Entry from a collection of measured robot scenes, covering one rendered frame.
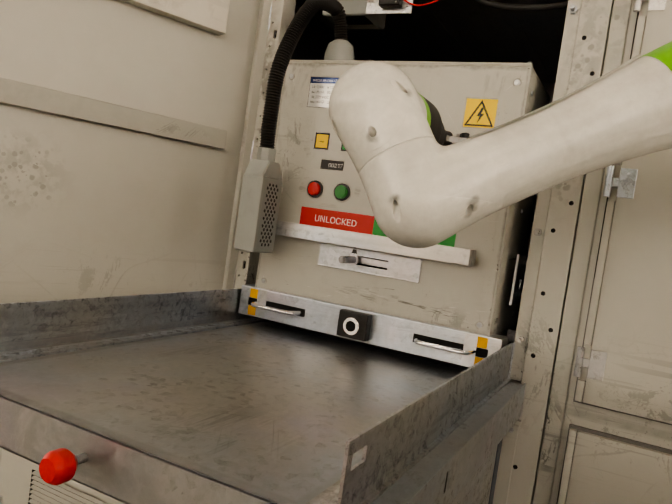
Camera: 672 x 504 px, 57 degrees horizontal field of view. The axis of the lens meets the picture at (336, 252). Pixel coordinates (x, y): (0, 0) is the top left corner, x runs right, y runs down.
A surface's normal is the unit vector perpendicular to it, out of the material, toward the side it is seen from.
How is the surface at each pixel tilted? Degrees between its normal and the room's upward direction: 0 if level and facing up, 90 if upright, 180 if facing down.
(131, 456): 90
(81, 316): 90
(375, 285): 90
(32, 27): 90
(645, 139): 128
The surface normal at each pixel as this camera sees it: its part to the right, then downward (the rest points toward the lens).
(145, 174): 0.66, 0.14
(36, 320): 0.88, 0.15
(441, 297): -0.44, -0.02
